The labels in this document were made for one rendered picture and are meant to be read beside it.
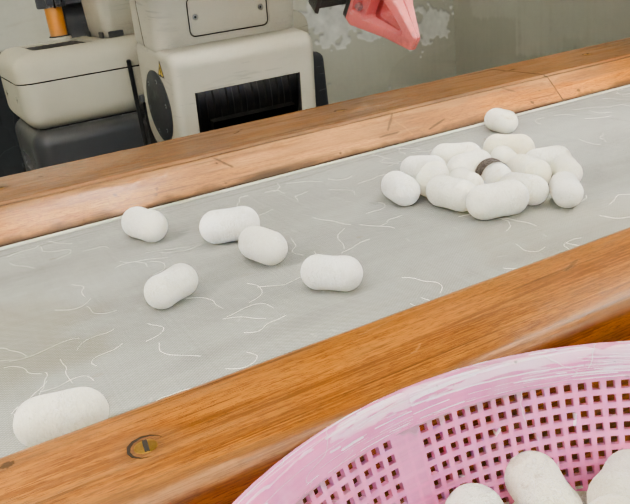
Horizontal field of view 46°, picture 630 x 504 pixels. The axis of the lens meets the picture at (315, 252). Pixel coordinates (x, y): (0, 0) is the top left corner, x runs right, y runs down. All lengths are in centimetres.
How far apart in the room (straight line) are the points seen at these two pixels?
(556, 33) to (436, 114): 205
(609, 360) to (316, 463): 10
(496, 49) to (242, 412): 274
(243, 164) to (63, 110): 74
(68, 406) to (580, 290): 20
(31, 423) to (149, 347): 8
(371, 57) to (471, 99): 219
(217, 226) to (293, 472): 27
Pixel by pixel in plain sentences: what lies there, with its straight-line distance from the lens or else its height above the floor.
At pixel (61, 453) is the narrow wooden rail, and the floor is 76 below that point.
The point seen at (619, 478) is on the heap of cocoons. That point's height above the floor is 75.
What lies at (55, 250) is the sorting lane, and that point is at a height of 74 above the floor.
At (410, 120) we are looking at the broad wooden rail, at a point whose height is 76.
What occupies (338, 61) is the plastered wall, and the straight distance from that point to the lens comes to 283.
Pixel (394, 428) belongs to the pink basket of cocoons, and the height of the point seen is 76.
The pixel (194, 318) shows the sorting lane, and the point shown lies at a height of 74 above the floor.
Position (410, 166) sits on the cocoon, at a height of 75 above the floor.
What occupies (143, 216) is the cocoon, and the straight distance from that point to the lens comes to 49.
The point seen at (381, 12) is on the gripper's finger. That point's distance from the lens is 73.
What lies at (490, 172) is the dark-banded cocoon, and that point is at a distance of 50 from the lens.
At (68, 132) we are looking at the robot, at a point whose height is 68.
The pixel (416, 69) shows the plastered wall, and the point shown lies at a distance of 303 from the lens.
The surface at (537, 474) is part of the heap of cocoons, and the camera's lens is 25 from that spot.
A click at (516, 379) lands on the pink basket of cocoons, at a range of 26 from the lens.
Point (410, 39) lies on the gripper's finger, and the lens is 68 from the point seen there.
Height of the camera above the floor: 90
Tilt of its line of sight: 21 degrees down
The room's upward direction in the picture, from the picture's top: 7 degrees counter-clockwise
